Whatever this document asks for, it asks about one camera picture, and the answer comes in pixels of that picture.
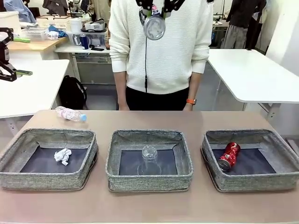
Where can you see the clear plastic water bottle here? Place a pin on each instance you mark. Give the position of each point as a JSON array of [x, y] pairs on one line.
[[69, 114]]

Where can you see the person's left forearm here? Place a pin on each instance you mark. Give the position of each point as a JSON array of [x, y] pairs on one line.
[[195, 85]]

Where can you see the crushed red drink can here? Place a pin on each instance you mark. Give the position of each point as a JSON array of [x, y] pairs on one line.
[[230, 156]]

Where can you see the clear plastic cup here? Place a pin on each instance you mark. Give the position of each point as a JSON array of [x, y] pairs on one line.
[[149, 158]]

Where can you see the background figure grey trousers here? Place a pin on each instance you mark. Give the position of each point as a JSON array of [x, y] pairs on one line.
[[236, 35]]

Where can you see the wooden table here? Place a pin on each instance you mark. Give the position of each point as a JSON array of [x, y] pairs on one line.
[[35, 45]]

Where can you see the person's right hand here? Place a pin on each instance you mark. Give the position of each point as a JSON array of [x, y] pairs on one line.
[[123, 107]]

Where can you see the dark blue bottle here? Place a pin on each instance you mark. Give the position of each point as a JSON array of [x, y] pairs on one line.
[[84, 42]]

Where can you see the white paper ball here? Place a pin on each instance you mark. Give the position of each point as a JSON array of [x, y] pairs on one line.
[[62, 156]]

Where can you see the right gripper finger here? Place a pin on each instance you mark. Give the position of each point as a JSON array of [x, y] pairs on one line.
[[171, 5], [146, 7]]

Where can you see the black handheld device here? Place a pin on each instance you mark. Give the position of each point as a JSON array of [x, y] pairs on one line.
[[97, 48]]

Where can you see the grey woven fabric basket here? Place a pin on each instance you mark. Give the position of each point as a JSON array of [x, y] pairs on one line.
[[252, 182], [149, 183], [46, 180]]

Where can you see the background desk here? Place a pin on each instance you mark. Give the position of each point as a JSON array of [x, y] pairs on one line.
[[220, 25]]

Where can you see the white mesh tray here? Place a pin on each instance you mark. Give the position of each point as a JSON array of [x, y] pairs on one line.
[[35, 33]]

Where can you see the white desk with drawers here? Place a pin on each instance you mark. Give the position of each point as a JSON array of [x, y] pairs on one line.
[[70, 49]]

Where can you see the black backpack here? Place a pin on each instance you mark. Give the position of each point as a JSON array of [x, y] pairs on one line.
[[72, 93]]

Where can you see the crushed black drink can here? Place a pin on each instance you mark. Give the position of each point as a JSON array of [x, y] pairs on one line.
[[154, 28]]

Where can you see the white cylinder container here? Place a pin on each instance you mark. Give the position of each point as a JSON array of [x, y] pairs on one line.
[[76, 25]]

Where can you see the person's white knit sweater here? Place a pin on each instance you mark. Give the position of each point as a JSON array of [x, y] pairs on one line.
[[168, 58]]

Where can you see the white work table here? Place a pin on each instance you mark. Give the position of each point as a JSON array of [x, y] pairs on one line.
[[42, 81], [245, 70]]

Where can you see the blue cloth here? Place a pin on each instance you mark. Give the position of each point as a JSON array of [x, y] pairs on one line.
[[61, 32]]

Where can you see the cream plastic crate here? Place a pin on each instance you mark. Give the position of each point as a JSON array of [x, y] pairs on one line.
[[53, 22]]

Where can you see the background person beige clothes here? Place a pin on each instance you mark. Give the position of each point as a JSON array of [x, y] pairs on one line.
[[100, 9]]

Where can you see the small white labelled box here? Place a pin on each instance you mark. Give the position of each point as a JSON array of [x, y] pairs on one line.
[[52, 35]]

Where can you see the person's left hand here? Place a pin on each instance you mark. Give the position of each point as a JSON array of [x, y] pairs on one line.
[[188, 107]]

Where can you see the background person blue shirt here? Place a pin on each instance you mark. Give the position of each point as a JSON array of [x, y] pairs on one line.
[[23, 11]]

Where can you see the person's black trousers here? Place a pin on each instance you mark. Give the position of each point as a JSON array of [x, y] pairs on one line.
[[158, 101]]

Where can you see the white storage box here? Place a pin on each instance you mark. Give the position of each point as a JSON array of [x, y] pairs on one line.
[[9, 21]]

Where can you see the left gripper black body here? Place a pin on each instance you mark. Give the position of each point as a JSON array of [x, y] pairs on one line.
[[4, 53]]

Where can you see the person's right forearm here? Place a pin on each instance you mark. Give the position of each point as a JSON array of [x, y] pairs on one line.
[[120, 87]]

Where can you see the white and black headset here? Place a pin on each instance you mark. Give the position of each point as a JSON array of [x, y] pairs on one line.
[[94, 26]]

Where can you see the background person dark coat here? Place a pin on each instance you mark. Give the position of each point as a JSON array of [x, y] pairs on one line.
[[54, 7]]

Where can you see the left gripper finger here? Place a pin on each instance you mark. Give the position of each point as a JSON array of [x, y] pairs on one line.
[[23, 73], [21, 40]]

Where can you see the clear plastic storage box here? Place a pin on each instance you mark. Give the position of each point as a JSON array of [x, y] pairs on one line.
[[98, 38]]

